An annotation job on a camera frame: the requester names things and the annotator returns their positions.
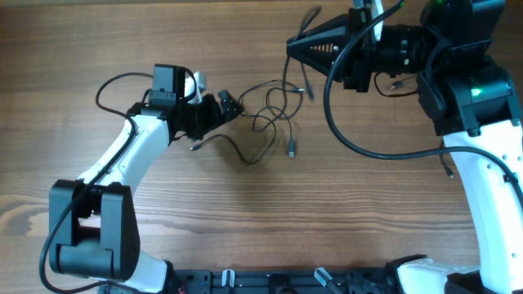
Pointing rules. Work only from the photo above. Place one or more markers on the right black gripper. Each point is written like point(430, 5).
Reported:
point(326, 36)

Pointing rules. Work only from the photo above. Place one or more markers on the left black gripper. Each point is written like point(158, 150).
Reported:
point(212, 118)

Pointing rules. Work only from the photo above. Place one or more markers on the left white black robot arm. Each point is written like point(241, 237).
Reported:
point(93, 231)

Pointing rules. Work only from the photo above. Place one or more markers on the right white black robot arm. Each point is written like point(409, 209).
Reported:
point(473, 105)

